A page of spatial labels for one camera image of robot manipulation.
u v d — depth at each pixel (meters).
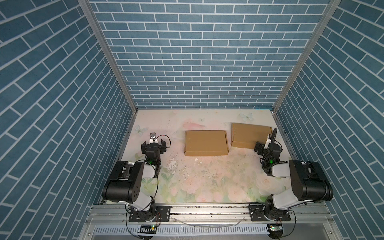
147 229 0.72
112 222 0.72
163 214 0.73
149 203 0.65
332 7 0.71
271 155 0.72
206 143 0.97
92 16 0.73
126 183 0.45
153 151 0.69
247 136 1.07
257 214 0.74
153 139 0.78
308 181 0.47
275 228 0.74
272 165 0.67
